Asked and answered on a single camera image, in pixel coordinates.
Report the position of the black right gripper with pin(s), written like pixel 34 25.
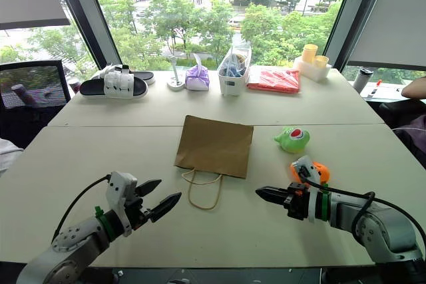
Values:
pixel 297 202

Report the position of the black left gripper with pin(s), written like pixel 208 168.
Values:
pixel 136 212

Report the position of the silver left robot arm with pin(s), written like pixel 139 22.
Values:
pixel 68 247

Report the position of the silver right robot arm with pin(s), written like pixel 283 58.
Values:
pixel 382 227

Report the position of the bystander bare forearm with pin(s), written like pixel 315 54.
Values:
pixel 416 89

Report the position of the brown paper bag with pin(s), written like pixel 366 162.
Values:
pixel 214 146

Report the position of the orange toy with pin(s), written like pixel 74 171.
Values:
pixel 322 172

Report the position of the green toy figure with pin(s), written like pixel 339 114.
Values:
pixel 293 139

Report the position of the red plastic packet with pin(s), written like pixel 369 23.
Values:
pixel 274 79

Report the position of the white stand with round base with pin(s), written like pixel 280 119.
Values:
pixel 175 79

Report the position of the black and white slipper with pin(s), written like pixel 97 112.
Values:
pixel 114 86
pixel 143 76

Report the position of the purple and white pouch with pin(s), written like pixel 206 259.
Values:
pixel 197 79

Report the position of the white plastic storage basket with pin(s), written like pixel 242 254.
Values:
pixel 233 79

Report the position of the white tray with yellow cups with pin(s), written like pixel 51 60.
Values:
pixel 311 69

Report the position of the dark red cup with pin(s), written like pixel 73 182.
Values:
pixel 75 85

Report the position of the short yellow cup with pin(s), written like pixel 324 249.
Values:
pixel 321 61

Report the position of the silver tumbler with black lid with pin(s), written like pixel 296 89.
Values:
pixel 362 81

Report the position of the tall yellow cup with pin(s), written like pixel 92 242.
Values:
pixel 310 53

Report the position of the red marker pen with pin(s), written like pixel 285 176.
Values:
pixel 376 87

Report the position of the bystander in dark purple clothing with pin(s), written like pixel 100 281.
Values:
pixel 414 137

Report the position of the bystander in white clothing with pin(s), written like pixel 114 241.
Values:
pixel 8 156

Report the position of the black mesh office chair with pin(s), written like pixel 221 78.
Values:
pixel 31 97

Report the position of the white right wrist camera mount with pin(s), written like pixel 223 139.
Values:
pixel 313 204

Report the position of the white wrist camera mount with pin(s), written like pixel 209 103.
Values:
pixel 313 204
pixel 118 191

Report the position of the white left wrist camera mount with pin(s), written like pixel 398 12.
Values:
pixel 118 191

